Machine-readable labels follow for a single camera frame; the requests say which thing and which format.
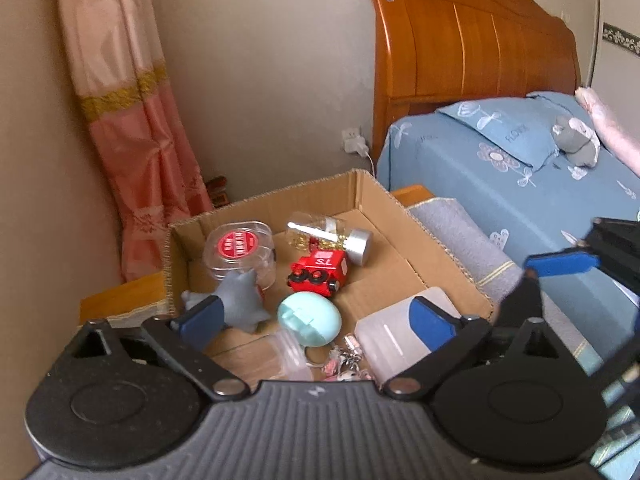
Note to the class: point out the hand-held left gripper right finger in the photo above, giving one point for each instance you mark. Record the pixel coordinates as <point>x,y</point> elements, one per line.
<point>435,325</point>

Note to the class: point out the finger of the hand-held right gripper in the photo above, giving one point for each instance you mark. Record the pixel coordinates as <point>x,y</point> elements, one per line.
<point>562,262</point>
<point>520,302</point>

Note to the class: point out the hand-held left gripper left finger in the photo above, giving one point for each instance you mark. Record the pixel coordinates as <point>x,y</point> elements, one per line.
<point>200,317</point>

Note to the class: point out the grey shark toy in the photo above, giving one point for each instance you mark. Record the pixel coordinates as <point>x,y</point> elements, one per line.
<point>242,300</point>

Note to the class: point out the white plastic container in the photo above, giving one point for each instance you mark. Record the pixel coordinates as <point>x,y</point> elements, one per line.
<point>385,340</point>

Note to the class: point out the cardboard box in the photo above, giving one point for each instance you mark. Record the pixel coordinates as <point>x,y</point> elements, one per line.
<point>380,280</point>

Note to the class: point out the clear plastic cup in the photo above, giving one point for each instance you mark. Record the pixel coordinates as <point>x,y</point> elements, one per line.
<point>287,355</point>

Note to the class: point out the mint green egg toy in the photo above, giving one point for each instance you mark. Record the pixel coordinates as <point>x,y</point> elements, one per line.
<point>310,317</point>

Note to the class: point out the red toy train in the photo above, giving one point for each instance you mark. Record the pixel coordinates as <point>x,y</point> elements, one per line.
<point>320,265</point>

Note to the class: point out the grey plaid cloth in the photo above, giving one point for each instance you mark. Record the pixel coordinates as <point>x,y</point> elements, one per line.
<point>465,245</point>

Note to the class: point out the clear plastic jar red label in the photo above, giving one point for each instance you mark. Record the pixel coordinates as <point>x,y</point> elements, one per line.
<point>240,245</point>

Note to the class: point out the glass bottle with gold beads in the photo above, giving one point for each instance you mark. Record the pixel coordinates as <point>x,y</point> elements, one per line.
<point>357,245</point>

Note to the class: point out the grey plush toy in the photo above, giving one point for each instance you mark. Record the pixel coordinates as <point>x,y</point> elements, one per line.
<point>575,145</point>

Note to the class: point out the pink blanket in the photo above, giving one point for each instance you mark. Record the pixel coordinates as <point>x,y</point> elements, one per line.
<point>615,130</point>

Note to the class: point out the dark brown object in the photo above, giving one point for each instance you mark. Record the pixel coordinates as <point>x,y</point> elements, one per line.
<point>218,191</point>

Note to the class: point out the blue flower print pillow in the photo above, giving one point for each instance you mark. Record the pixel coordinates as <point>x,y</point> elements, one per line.
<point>510,130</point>

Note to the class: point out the white charger plug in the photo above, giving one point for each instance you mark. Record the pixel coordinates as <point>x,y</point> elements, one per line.
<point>360,146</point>

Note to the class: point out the pink curtain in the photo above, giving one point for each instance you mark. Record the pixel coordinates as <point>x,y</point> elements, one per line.
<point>130,135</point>

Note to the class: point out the wooden bed headboard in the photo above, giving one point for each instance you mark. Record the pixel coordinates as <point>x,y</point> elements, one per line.
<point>475,35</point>

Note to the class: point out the white wall socket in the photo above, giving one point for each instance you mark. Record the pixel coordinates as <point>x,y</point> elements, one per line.
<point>347,135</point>

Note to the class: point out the patterned wall border strip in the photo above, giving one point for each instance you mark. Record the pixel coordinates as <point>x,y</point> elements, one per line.
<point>620,37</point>

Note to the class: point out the grey wall pipe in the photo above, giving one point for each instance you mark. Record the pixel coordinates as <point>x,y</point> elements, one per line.
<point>594,20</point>

